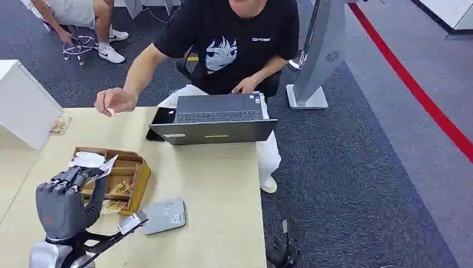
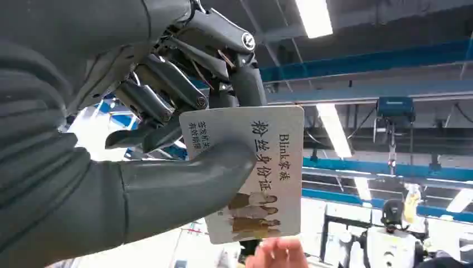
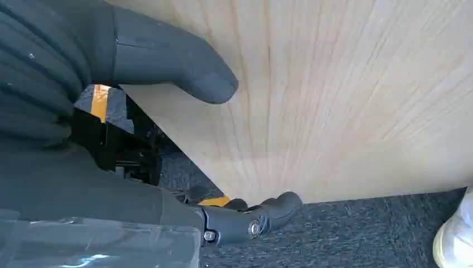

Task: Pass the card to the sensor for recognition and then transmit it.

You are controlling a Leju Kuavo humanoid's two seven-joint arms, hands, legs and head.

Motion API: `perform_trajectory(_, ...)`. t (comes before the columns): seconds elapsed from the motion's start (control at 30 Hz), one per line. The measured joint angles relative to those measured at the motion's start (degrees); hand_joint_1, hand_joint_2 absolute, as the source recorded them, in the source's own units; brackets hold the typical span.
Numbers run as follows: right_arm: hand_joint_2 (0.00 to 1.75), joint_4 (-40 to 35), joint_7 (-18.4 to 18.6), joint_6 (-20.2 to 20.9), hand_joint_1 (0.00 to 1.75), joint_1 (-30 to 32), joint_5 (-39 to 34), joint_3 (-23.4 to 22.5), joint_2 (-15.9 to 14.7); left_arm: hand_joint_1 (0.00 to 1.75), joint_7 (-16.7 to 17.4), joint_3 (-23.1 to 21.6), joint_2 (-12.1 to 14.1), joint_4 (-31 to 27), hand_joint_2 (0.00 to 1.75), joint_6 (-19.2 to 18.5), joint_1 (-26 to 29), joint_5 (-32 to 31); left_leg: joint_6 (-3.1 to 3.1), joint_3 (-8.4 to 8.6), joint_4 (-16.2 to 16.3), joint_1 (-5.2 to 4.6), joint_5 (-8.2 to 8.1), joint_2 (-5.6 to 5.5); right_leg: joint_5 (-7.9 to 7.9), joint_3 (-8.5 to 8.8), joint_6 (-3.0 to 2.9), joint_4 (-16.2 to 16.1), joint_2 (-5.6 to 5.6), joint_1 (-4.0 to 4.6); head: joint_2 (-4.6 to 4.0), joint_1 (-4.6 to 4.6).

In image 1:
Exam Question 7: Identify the person's hand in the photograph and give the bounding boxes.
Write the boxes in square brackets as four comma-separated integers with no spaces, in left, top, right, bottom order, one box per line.
[231,75,260,95]
[94,87,138,118]

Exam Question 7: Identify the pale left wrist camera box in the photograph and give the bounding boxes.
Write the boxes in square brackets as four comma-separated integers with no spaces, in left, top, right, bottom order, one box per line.
[117,210,149,236]

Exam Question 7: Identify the grey display on stand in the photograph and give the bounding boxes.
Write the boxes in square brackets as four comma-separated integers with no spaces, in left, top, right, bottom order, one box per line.
[285,0,350,111]

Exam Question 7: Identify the person on a chair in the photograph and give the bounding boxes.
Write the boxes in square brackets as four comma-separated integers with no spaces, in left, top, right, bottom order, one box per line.
[20,0,130,65]

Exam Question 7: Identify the white furniture with dark edge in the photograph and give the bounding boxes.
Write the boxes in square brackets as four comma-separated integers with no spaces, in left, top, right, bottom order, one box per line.
[409,0,473,37]

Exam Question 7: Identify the black office chair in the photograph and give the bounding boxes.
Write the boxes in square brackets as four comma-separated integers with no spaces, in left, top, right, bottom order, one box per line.
[175,45,202,83]

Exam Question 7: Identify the person's left hand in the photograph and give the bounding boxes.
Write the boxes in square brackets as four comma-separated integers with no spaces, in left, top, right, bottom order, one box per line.
[231,75,260,95]

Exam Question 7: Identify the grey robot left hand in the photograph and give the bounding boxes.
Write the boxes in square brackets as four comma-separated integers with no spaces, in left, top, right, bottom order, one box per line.
[35,166,109,242]

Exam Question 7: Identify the dark grey laptop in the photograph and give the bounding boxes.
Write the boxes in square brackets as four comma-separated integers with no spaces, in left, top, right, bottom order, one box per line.
[148,93,279,146]

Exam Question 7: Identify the wooden card box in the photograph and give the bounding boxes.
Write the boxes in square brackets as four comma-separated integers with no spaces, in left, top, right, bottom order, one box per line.
[71,146,152,216]

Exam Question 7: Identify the golden printed card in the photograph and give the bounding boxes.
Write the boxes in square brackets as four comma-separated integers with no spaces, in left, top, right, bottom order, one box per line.
[49,117,72,136]
[100,200,129,216]
[109,179,134,197]

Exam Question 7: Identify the black flat pad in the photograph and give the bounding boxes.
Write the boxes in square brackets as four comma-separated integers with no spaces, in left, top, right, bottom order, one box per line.
[145,107,177,142]

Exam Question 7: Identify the chrome swivel chair base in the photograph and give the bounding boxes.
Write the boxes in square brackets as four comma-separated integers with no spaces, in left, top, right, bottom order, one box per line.
[62,35,100,67]

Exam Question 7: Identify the white cabinet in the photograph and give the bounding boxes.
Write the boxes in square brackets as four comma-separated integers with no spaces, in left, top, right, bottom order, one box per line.
[0,59,64,151]

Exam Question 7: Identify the person seated at desk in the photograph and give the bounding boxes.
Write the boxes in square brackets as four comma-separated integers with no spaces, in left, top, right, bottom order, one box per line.
[94,0,301,194]

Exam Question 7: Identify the white card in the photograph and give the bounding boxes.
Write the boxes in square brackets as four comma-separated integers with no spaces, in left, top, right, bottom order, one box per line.
[69,151,107,169]

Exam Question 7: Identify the card with printed face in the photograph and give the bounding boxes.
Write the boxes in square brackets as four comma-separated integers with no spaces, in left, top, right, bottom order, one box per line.
[86,155,120,185]

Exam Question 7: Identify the person's right hand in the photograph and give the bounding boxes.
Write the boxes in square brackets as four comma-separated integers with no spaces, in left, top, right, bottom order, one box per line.
[94,87,138,118]

